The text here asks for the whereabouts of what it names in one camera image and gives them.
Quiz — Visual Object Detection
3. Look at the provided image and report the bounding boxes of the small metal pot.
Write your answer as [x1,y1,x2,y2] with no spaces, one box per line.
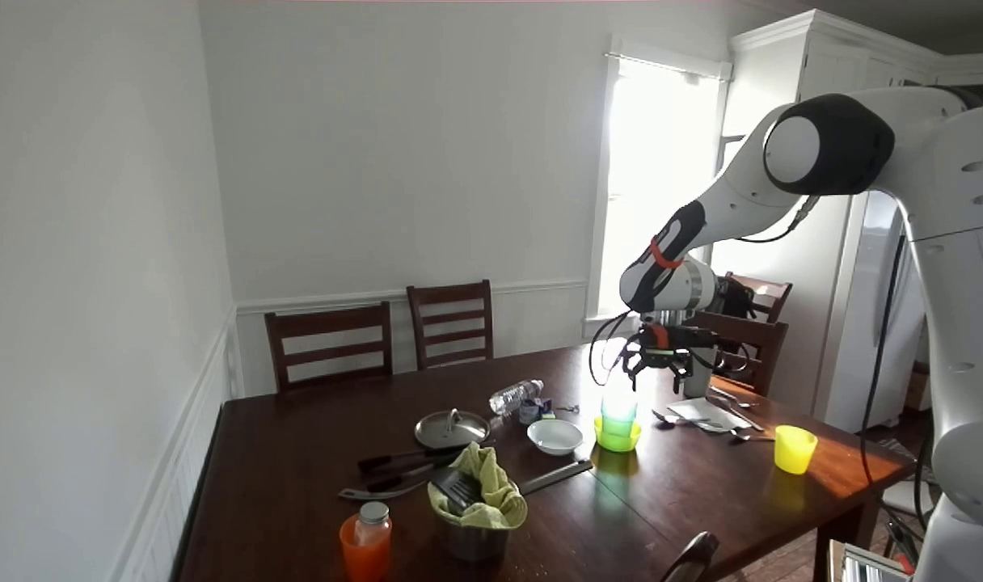
[442,524,507,563]

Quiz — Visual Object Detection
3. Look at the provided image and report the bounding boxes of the yellow plastic cup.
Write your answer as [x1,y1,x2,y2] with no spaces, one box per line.
[772,423,819,475]

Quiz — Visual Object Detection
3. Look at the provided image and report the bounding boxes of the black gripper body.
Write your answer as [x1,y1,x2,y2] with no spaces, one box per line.
[624,320,718,393]

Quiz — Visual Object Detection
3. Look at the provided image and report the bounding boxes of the yellow-green plastic bowl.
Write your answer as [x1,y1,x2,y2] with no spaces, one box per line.
[597,418,641,451]

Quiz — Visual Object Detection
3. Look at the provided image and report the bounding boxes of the black tongs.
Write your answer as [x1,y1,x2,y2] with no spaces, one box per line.
[340,451,449,502]

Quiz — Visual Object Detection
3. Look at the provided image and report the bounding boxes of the orange bottle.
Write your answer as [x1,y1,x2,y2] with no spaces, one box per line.
[340,502,392,582]

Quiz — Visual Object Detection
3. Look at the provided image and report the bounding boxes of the white cabinet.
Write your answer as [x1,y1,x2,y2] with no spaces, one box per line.
[725,10,983,139]

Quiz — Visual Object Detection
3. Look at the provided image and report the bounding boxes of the glass pot lid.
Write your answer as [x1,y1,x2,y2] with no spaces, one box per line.
[414,406,490,450]

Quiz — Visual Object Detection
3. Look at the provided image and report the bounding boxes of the small white plate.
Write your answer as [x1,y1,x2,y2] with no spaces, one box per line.
[528,418,583,457]

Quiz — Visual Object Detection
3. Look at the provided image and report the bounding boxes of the clear plastic water bottle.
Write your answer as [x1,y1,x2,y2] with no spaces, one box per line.
[490,379,544,418]

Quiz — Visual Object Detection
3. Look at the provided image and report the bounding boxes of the yellow cloth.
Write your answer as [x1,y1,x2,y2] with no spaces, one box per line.
[428,443,528,530]

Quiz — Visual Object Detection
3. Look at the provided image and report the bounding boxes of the silver knife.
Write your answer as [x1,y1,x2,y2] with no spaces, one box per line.
[520,460,592,495]

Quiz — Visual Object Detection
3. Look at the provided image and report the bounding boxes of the wooden chair middle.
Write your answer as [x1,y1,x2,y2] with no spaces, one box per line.
[409,280,494,367]

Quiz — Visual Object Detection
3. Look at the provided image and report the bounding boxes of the wooden chair by window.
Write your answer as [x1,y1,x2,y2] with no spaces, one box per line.
[693,273,794,393]

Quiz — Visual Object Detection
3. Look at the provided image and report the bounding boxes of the white refrigerator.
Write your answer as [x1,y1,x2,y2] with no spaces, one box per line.
[819,192,925,433]

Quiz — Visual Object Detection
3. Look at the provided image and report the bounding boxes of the blue-green plastic cup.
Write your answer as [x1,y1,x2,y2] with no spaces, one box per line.
[598,379,636,420]

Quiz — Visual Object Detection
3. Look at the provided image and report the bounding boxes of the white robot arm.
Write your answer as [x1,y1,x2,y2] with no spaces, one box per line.
[617,88,983,582]

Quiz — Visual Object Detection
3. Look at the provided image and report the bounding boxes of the wooden chair right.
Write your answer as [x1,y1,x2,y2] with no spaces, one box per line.
[267,301,392,393]

